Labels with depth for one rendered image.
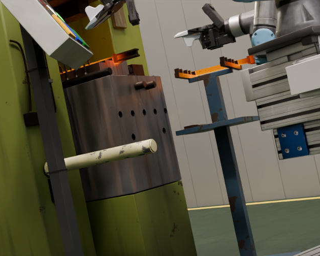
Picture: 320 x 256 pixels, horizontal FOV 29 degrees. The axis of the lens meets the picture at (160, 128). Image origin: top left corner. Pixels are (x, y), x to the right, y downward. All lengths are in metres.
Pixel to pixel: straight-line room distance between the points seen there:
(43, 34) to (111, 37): 1.02
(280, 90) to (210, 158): 4.49
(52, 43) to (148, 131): 0.79
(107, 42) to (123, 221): 0.86
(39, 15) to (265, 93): 0.67
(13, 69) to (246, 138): 3.80
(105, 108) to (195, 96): 3.92
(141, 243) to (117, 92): 0.56
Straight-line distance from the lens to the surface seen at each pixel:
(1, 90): 2.26
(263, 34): 2.03
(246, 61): 2.91
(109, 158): 2.05
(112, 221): 2.36
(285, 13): 1.68
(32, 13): 1.81
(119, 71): 2.48
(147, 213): 2.35
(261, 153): 5.67
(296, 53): 1.67
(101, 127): 2.34
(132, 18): 2.00
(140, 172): 2.35
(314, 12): 1.67
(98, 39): 2.82
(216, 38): 2.26
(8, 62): 2.23
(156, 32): 6.61
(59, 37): 1.78
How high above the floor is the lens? 0.58
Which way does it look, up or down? 3 degrees up
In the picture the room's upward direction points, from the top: 12 degrees counter-clockwise
